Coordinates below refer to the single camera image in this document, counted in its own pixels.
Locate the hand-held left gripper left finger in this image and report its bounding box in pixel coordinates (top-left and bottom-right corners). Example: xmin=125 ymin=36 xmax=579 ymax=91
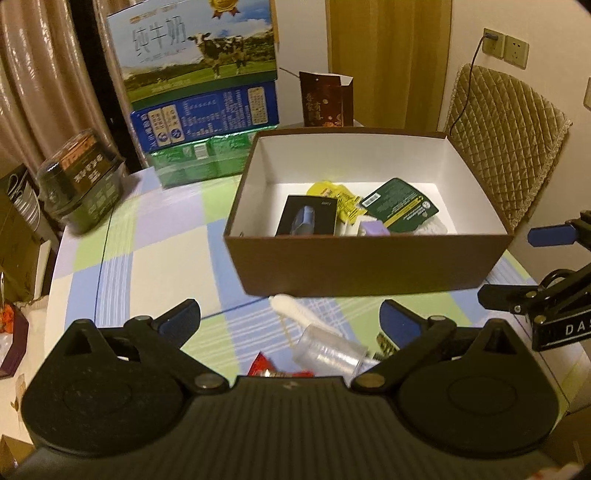
xmin=60 ymin=298 xmax=229 ymax=394

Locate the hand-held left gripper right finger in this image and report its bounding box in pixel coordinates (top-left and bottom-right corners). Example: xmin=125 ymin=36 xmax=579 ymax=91
xmin=353 ymin=298 xmax=529 ymax=392

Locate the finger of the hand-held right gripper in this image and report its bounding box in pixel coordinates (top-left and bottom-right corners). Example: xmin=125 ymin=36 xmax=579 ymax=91
xmin=527 ymin=217 xmax=591 ymax=252
xmin=479 ymin=263 xmax=591 ymax=319

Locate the brown cardboard box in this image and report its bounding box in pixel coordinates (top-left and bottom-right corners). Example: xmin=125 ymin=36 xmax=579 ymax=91
xmin=223 ymin=129 xmax=515 ymax=297

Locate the clear plastic cylinder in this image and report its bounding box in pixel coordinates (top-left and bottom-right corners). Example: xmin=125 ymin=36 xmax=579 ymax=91
xmin=293 ymin=324 xmax=377 ymax=376

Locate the clear floss pick box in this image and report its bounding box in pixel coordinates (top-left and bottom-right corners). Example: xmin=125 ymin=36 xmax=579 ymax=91
xmin=416 ymin=218 xmax=458 ymax=235

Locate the small white box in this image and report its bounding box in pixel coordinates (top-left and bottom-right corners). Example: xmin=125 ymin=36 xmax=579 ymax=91
xmin=341 ymin=215 xmax=370 ymax=237

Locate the dark green packet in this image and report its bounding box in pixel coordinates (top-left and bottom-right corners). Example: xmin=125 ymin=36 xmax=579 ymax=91
xmin=360 ymin=178 xmax=439 ymax=233

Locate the yellow packet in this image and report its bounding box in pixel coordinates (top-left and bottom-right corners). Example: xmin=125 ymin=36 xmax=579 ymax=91
xmin=307 ymin=181 xmax=365 ymax=227

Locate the black shaver package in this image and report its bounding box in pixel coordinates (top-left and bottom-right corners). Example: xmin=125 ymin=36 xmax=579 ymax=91
xmin=276 ymin=195 xmax=337 ymax=237

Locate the checked cloth desktop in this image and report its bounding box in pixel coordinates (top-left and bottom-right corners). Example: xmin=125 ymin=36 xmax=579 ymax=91
xmin=44 ymin=166 xmax=571 ymax=416

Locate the small dark packet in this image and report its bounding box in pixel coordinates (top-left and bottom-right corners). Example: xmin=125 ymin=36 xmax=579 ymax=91
xmin=376 ymin=332 xmax=398 ymax=361

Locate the red snack packet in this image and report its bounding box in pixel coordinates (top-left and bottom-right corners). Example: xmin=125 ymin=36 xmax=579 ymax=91
xmin=247 ymin=352 xmax=315 ymax=378

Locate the quilted tan chair cushion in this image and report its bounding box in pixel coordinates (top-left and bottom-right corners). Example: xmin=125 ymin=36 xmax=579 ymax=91
xmin=443 ymin=65 xmax=572 ymax=234

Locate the green shrink-wrapped drink pack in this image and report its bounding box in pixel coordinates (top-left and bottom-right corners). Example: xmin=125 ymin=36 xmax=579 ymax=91
xmin=148 ymin=131 xmax=259 ymax=188

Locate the dark wooden shelf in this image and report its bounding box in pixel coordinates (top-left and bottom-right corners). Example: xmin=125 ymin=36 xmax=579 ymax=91
xmin=0 ymin=164 xmax=61 ymax=305

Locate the dark red box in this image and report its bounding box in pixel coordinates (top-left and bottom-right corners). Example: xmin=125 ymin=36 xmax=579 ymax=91
xmin=0 ymin=302 xmax=29 ymax=380

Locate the dark container with clear lid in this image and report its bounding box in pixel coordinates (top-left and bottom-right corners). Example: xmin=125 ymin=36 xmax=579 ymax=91
xmin=36 ymin=129 xmax=127 ymax=234

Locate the stack of bowls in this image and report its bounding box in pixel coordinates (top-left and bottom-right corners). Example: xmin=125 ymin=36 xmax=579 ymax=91
xmin=9 ymin=178 xmax=42 ymax=232

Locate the dark brown paper bag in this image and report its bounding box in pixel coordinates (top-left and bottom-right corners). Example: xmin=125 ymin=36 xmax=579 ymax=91
xmin=299 ymin=71 xmax=355 ymax=127

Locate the wooden door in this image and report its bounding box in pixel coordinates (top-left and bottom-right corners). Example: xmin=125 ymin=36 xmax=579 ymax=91
xmin=325 ymin=0 xmax=451 ymax=132

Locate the cow print milk carton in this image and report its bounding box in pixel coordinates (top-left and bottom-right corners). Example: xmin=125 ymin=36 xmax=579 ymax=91
xmin=106 ymin=0 xmax=279 ymax=112

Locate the brown curtain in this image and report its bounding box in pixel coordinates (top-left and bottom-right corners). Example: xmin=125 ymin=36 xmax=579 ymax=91
xmin=0 ymin=0 xmax=139 ymax=176

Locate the black power cable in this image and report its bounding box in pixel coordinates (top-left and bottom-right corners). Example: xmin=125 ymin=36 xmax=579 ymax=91
xmin=448 ymin=33 xmax=496 ymax=132

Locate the white wall socket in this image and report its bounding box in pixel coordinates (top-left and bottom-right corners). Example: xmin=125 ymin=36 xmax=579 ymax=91
xmin=503 ymin=36 xmax=528 ymax=70
xmin=482 ymin=28 xmax=507 ymax=59

